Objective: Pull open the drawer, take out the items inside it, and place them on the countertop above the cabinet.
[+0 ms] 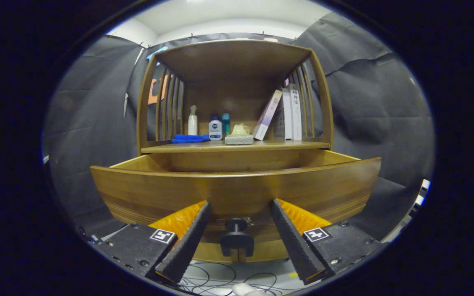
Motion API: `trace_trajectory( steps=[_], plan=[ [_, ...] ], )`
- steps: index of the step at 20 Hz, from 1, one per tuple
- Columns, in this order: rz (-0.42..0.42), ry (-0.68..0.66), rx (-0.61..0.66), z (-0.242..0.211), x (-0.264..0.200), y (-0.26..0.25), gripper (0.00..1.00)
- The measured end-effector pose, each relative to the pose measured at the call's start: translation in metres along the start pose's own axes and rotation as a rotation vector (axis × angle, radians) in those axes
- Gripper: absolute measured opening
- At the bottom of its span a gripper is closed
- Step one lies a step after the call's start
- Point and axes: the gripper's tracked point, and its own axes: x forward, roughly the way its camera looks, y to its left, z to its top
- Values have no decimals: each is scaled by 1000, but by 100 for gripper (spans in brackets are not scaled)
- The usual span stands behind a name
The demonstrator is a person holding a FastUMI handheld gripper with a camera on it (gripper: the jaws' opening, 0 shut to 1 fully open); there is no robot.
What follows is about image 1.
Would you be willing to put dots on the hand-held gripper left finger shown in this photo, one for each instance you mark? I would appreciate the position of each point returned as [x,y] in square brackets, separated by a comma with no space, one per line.
[187,242]

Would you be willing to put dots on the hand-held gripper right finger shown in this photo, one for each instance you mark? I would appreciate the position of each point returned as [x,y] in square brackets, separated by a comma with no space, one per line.
[294,242]

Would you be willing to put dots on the wooden drawer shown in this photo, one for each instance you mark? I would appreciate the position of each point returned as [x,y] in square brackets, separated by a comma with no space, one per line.
[159,193]

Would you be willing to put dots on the wooden countertop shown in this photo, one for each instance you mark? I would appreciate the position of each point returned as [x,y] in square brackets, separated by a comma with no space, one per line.
[286,145]

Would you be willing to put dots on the wooden cabinet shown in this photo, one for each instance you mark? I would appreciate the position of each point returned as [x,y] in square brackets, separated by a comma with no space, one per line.
[233,61]

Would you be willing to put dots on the blue cloth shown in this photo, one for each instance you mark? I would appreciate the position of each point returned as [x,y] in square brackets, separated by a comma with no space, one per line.
[189,139]

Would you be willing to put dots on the white bottle blue cap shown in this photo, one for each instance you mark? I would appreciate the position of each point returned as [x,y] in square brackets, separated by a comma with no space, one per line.
[215,129]

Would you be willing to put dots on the white pump bottle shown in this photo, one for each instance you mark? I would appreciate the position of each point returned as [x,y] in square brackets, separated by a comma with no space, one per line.
[193,123]

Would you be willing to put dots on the patterned book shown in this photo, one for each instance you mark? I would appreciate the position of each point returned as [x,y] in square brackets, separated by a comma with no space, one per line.
[279,123]

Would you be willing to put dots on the teal clear bottle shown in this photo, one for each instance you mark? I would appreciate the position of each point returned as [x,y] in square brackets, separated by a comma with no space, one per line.
[226,125]

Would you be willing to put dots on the beige lidded tea cup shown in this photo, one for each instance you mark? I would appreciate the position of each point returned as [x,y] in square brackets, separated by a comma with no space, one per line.
[240,130]

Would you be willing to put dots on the purple book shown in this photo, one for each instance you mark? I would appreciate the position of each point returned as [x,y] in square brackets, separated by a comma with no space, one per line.
[266,117]

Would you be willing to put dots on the white book printed spine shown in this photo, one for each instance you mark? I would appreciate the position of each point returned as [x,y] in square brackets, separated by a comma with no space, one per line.
[296,113]

